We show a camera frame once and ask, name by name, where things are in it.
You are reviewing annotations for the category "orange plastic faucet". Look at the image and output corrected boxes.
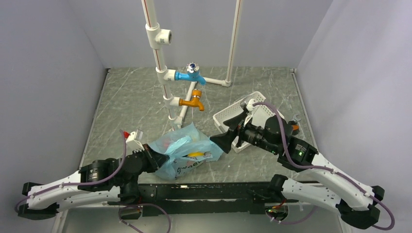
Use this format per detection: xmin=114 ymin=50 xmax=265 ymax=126
xmin=178 ymin=89 xmax=205 ymax=111

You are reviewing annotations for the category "white PVC pipe frame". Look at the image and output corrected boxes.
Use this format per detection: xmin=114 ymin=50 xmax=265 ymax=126
xmin=141 ymin=0 xmax=244 ymax=130

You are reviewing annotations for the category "white perforated plastic basket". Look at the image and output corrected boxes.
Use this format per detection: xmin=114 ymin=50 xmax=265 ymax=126
xmin=213 ymin=91 xmax=275 ymax=134

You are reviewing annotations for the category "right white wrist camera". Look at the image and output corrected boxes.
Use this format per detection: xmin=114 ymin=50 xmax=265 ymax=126
xmin=245 ymin=98 xmax=260 ymax=112

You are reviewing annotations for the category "silver open-end wrench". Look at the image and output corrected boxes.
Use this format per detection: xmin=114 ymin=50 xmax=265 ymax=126
xmin=291 ymin=114 xmax=301 ymax=122

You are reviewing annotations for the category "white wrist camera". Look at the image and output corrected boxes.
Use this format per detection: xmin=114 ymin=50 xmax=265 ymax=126
xmin=245 ymin=98 xmax=260 ymax=112
xmin=123 ymin=131 xmax=145 ymax=152

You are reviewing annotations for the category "red fake fruit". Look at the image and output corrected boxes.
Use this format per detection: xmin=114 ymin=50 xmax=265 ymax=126
xmin=161 ymin=137 xmax=176 ymax=150

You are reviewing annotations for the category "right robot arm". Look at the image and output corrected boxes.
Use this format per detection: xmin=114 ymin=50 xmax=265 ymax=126
xmin=210 ymin=107 xmax=384 ymax=230

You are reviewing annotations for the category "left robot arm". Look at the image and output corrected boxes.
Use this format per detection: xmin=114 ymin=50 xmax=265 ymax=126
xmin=15 ymin=144 xmax=170 ymax=220

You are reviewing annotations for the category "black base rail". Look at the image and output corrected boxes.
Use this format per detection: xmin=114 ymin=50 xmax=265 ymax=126
xmin=120 ymin=182 xmax=294 ymax=214

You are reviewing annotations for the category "blue plastic faucet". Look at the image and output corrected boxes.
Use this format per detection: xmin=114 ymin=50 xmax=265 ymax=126
xmin=174 ymin=62 xmax=206 ymax=85

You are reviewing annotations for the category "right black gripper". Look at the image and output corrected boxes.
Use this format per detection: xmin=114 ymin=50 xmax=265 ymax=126
xmin=208 ymin=112 xmax=277 ymax=153

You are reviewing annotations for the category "yellow fake fruit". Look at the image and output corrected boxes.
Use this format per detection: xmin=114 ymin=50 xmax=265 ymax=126
xmin=187 ymin=152 xmax=206 ymax=157

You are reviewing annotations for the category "small black orange brush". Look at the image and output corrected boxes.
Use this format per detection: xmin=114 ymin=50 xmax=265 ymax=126
xmin=288 ymin=120 xmax=300 ymax=135

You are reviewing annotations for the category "light blue plastic bag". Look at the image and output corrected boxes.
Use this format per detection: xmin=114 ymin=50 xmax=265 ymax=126
xmin=149 ymin=123 xmax=223 ymax=181

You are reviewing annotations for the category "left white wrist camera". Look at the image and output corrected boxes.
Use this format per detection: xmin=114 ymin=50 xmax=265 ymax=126
xmin=123 ymin=131 xmax=145 ymax=152

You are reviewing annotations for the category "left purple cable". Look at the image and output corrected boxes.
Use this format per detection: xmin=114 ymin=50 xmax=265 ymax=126
xmin=14 ymin=129 xmax=127 ymax=214

